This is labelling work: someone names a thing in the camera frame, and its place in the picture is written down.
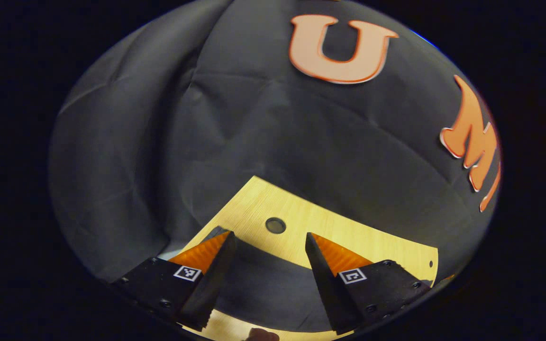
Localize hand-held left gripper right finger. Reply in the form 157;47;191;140
305;232;432;334

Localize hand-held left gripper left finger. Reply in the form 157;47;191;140
112;231;237;331

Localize dark denim jeans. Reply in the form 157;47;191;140
201;226;345;333

